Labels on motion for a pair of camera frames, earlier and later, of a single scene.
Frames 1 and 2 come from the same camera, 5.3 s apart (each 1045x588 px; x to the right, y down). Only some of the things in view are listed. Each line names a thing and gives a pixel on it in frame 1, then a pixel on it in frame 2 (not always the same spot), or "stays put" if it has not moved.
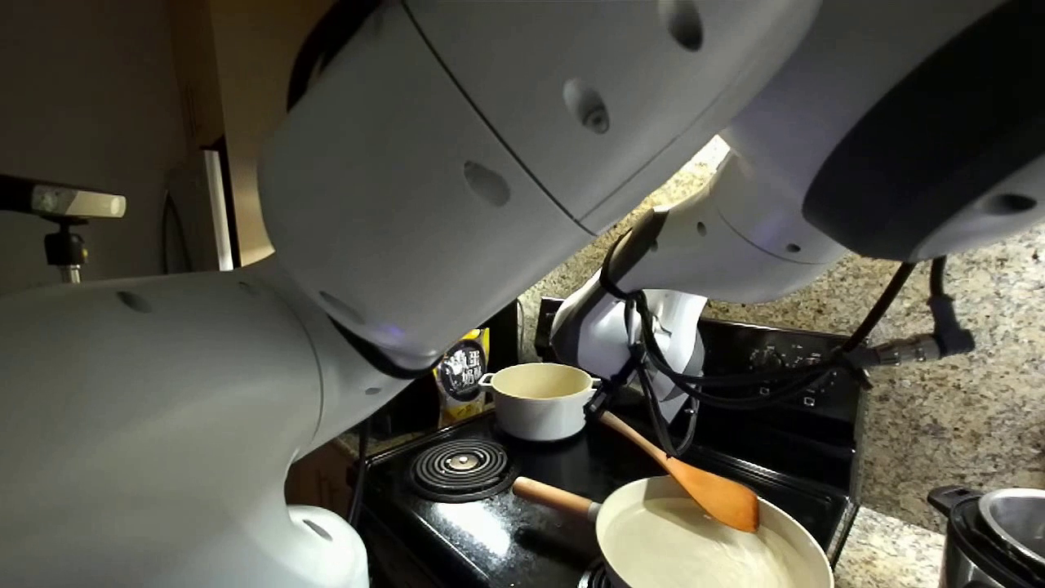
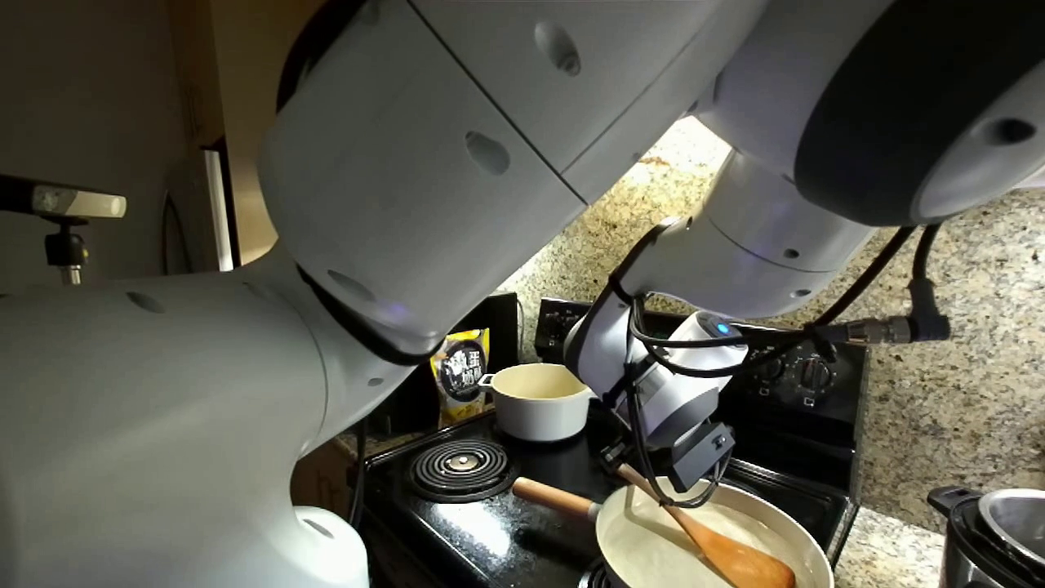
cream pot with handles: [539, 399] stays put
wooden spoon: [713, 495] to [738, 564]
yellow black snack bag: [461, 394] stays put
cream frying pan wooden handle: [648, 536] stays put
